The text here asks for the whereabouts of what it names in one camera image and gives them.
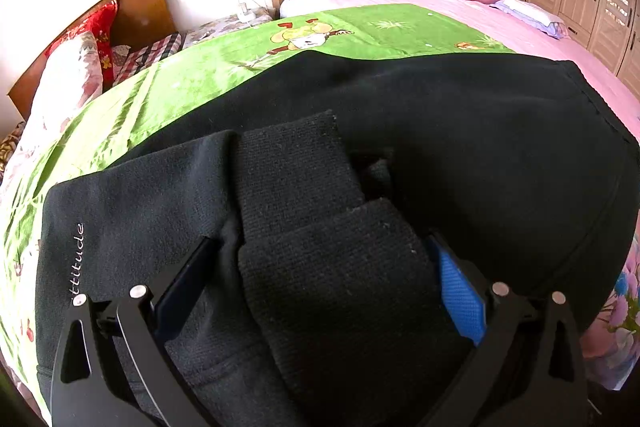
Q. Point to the green printed blanket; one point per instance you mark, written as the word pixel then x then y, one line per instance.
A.
pixel 200 72

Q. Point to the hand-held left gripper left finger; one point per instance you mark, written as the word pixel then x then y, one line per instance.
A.
pixel 182 287

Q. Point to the black sweatshirt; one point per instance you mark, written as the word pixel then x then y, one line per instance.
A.
pixel 450 147

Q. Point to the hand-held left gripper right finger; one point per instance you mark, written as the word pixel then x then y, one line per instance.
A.
pixel 462 297

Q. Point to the plaid bed sheet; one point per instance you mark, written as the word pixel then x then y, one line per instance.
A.
pixel 150 52

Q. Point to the purple and white pillow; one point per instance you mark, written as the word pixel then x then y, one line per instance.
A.
pixel 530 14

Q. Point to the white charger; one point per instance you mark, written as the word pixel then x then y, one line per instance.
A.
pixel 246 9

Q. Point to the small plain wooden headboard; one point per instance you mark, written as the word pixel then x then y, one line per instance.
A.
pixel 140 7

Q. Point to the red patterned pillow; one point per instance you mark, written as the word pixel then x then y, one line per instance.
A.
pixel 100 27

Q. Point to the nightstand with floral cloth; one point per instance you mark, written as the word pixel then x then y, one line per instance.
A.
pixel 220 24

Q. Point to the pale pink floral quilt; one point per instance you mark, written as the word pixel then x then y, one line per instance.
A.
pixel 65 77

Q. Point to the brown patterned blanket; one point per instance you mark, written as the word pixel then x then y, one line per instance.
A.
pixel 9 144

